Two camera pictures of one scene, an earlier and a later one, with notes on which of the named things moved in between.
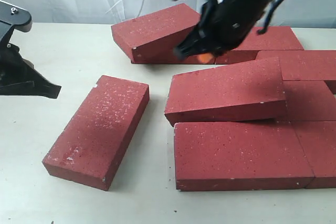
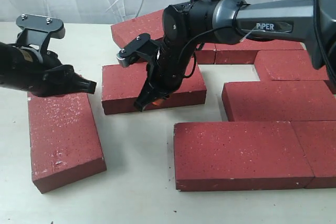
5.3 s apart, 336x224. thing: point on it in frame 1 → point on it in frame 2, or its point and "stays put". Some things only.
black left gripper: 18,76 → 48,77
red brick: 239,155 stays put
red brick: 304,65 stays put
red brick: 248,91 → 121,87
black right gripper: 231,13 → 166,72
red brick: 318,140 stays put
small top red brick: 86,152 → 65,146
